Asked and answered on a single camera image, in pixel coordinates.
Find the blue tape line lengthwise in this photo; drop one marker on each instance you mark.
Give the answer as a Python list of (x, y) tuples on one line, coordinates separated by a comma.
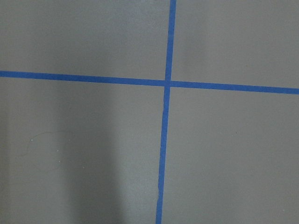
[(165, 115)]

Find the blue tape line crosswise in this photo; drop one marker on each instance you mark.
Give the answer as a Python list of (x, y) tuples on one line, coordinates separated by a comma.
[(149, 82)]

